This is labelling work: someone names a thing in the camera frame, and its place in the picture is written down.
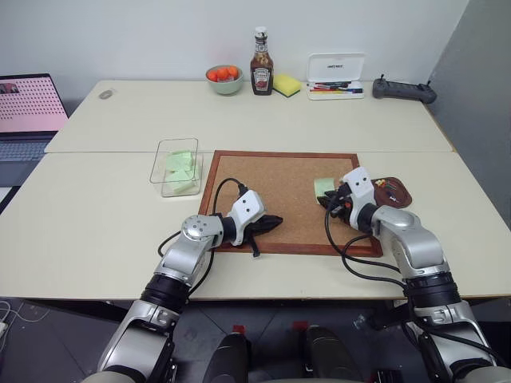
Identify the small grey round disc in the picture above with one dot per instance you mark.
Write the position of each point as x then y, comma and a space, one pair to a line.
106, 94

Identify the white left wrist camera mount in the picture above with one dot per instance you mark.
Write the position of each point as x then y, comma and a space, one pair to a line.
246, 207

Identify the clear plastic box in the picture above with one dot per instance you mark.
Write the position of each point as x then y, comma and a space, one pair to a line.
175, 187

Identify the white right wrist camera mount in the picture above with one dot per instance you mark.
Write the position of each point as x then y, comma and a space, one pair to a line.
361, 185

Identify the brown oval tray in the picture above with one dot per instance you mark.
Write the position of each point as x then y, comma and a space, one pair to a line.
393, 193

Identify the grey remote controller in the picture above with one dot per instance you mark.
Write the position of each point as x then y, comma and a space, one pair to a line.
403, 91

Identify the open laptop pink screen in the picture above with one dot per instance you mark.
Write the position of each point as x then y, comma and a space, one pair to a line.
28, 107

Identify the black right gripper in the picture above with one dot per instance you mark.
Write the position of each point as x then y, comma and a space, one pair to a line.
342, 203

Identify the yellow green sponge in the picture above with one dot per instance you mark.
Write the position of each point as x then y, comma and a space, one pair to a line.
286, 84

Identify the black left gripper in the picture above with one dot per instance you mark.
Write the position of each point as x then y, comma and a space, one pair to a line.
255, 228

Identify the yellow marker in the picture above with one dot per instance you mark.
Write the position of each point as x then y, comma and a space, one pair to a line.
339, 90

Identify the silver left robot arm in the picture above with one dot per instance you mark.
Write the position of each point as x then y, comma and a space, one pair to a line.
187, 255

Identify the green sticky note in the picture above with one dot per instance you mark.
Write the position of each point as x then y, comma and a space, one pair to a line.
180, 159
323, 186
177, 175
181, 188

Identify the white pushpin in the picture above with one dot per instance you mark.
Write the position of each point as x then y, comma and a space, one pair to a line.
393, 197

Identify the white open marker case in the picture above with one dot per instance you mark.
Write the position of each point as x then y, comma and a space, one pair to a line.
336, 72

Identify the wood-framed cork board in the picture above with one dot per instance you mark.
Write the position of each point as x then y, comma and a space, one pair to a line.
287, 187

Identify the ketchup bottle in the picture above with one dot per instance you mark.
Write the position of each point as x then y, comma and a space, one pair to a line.
262, 68

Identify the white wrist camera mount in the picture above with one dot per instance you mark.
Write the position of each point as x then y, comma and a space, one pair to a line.
246, 207
361, 185

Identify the dark rounded shape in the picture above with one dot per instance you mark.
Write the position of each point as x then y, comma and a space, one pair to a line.
325, 355
230, 359

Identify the red marker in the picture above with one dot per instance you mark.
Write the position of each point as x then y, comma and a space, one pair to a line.
325, 88

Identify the pale green bowl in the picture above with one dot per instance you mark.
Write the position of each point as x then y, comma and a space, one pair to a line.
224, 85

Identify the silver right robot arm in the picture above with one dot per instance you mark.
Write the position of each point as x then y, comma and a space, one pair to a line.
419, 247

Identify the black marker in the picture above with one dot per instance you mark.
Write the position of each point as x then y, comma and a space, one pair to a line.
333, 84

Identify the small orange fruit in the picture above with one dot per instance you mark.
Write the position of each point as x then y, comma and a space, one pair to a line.
232, 72
222, 73
212, 74

